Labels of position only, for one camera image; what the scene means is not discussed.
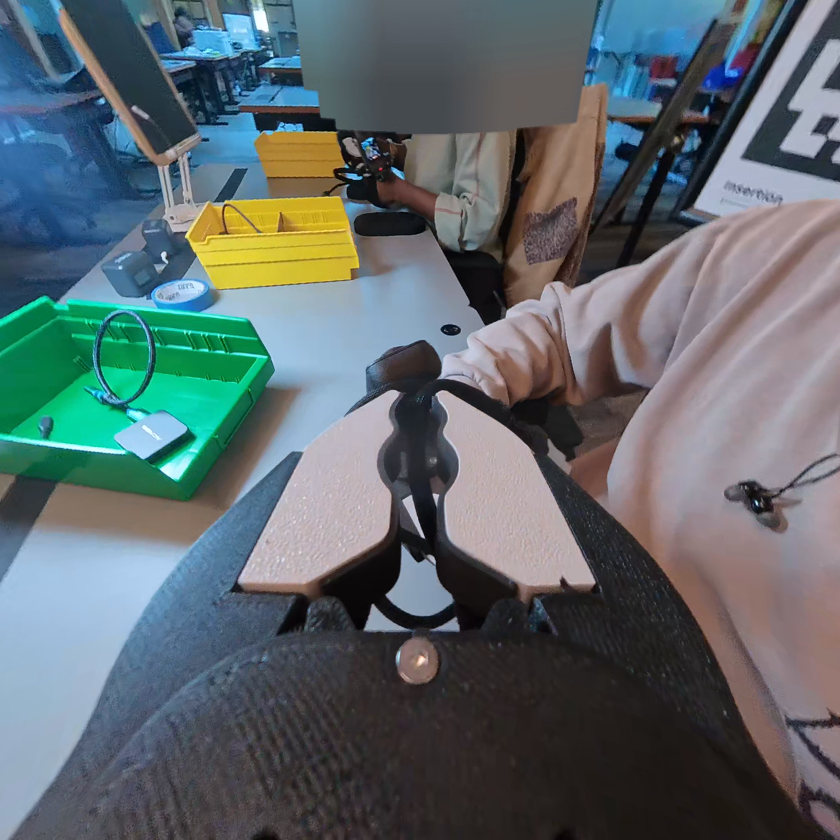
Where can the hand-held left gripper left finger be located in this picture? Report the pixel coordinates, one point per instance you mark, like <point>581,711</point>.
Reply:
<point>328,518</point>

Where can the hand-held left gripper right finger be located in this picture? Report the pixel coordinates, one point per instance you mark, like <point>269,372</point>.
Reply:
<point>518,518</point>

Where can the small black adapter box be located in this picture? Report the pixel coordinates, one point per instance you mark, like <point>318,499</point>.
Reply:
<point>154,436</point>

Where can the green plastic bin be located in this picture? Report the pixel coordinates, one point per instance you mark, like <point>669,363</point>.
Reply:
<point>197,367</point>

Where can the person's right forearm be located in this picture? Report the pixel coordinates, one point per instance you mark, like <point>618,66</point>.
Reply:
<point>590,328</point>

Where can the yellow plastic bin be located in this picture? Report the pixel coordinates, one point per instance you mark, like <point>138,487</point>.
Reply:
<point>275,262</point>
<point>295,157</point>

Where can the blue tape roll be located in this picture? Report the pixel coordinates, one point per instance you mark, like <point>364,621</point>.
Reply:
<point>164,298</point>

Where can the small black device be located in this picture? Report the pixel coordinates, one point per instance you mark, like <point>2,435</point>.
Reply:
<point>131,272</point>
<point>159,237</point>

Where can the beige adjustable stand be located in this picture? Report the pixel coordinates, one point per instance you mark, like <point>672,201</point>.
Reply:
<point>177,197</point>

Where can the tan jacket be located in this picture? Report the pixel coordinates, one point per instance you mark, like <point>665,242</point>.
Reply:
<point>558,164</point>

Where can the black board wooden rim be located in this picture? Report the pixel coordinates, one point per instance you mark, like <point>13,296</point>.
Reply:
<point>131,85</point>

